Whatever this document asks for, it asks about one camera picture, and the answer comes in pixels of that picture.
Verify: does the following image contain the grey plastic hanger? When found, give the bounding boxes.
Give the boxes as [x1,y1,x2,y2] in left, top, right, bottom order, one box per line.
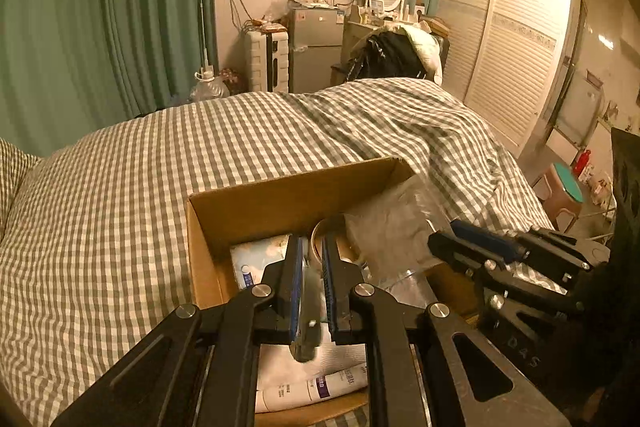
[291,257,326,364]

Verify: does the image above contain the white mop pole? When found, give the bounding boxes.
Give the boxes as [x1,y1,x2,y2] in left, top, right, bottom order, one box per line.
[197,0,211,70]

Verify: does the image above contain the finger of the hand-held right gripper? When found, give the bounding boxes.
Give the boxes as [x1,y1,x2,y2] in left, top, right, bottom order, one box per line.
[428,231,582,316]
[450,219,608,289]

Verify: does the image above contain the red bottle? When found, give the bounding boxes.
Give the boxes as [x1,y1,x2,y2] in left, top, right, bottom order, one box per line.
[572,149,592,178]

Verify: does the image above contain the brown cardboard box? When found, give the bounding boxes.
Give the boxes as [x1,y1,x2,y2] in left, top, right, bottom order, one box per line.
[186,157,481,427]

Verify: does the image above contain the silver small fridge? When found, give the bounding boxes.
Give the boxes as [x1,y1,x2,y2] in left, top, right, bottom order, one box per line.
[289,6,346,94]

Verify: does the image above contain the clear water jug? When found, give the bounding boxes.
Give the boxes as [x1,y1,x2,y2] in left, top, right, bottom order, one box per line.
[189,67,231,104]

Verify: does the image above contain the white sock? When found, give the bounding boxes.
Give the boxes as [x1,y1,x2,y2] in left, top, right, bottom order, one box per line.
[260,337,371,389]

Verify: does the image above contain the white blue tissue pack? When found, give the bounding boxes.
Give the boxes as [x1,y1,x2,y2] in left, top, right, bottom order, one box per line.
[230,234,294,294]

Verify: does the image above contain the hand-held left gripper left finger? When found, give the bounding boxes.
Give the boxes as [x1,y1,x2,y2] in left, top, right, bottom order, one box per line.
[50,234,306,427]

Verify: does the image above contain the brown tape roll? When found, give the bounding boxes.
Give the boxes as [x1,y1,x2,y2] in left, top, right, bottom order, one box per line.
[309,217,353,269]

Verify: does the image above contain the pink stool green seat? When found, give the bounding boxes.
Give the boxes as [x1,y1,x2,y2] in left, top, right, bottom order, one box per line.
[532,163,585,233]

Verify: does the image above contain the grey checkered bed sheet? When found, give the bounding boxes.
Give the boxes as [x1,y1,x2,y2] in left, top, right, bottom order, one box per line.
[0,77,556,427]

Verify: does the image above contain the grey checkered pillow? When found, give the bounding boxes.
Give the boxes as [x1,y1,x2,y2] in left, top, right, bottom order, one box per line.
[0,137,43,233]

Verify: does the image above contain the white padded jacket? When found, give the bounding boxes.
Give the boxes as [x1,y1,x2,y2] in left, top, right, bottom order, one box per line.
[404,24,446,85]

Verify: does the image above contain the white louvred wardrobe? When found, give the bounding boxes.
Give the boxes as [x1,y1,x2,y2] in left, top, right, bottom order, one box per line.
[435,0,573,154]

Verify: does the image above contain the clear plastic bag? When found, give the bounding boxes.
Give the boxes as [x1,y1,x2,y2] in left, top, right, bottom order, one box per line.
[344,177,452,293]
[262,0,291,32]

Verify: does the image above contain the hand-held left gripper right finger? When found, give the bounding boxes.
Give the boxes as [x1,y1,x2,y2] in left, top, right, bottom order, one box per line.
[320,232,571,427]

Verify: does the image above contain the wide green curtain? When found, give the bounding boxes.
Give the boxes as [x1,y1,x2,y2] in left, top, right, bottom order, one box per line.
[0,0,218,158]

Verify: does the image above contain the white ribbed suitcase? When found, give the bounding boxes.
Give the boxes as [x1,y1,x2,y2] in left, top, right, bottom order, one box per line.
[245,29,291,92]

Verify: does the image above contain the hanging wall cable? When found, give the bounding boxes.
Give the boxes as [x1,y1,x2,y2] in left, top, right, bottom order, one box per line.
[227,0,257,30]

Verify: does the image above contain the clear plastic bag on fridge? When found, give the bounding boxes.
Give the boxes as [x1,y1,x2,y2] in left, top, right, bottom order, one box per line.
[262,0,291,32]

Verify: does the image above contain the white tube purple label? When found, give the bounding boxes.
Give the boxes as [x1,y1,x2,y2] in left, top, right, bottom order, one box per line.
[255,364,371,413]

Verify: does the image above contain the beige dressing table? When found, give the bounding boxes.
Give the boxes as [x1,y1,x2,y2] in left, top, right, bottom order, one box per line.
[342,19,382,64]

